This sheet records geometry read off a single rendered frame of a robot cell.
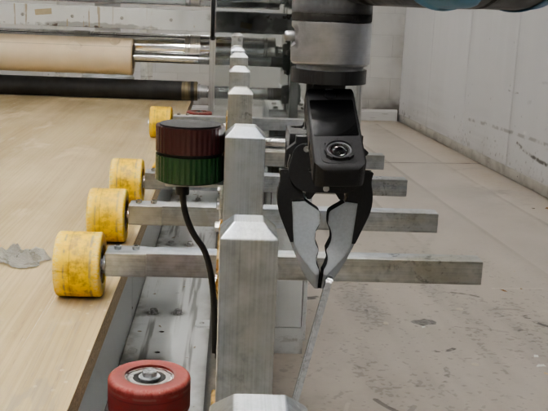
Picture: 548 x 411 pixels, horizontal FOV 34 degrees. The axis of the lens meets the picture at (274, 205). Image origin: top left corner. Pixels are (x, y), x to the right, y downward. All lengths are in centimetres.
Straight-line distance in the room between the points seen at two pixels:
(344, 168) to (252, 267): 25
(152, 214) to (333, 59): 59
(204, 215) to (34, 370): 49
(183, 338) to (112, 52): 154
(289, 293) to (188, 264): 216
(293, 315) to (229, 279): 274
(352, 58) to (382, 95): 894
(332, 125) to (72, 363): 36
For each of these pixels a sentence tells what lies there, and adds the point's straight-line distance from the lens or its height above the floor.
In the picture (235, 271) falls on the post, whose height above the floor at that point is 111.
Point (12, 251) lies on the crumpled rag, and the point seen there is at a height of 91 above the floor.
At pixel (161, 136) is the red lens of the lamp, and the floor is 115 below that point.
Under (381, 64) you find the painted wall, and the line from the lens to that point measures 973.
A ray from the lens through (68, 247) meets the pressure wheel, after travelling 110.
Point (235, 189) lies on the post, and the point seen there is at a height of 111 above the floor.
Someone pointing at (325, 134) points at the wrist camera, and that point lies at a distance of 80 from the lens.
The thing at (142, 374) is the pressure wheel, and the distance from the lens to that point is 90.
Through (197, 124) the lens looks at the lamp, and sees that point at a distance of 78.
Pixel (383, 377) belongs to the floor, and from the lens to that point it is 320.
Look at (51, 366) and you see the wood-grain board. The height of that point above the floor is 90.
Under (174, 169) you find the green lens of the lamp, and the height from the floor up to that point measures 112.
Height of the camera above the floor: 127
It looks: 13 degrees down
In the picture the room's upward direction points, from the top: 2 degrees clockwise
